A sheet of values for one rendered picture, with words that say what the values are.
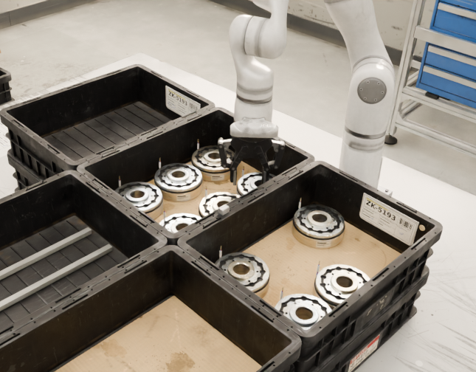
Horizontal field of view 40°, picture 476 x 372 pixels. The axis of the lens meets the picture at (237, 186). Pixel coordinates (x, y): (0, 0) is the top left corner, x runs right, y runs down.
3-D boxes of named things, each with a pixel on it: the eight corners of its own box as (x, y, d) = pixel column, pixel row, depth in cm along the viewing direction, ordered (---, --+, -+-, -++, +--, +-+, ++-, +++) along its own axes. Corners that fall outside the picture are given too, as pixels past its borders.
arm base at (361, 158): (352, 177, 158) (361, 115, 148) (382, 193, 152) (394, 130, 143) (327, 191, 153) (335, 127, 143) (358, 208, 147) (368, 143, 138)
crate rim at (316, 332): (317, 167, 136) (319, 158, 134) (444, 235, 119) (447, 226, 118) (172, 252, 112) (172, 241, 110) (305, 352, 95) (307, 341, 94)
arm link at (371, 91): (398, 73, 129) (384, 147, 139) (398, 54, 137) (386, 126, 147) (351, 68, 131) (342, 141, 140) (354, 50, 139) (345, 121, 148)
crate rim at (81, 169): (218, 114, 152) (218, 105, 151) (317, 167, 136) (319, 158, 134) (73, 177, 128) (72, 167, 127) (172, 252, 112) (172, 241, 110)
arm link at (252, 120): (229, 137, 121) (231, 108, 117) (229, 108, 130) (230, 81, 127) (278, 139, 121) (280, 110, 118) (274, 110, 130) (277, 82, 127)
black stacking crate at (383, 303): (312, 204, 141) (319, 161, 134) (431, 274, 125) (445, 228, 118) (174, 291, 117) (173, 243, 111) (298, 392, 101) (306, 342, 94)
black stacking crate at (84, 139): (139, 103, 174) (138, 65, 167) (215, 148, 158) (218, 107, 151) (5, 156, 150) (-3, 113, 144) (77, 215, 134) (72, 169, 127)
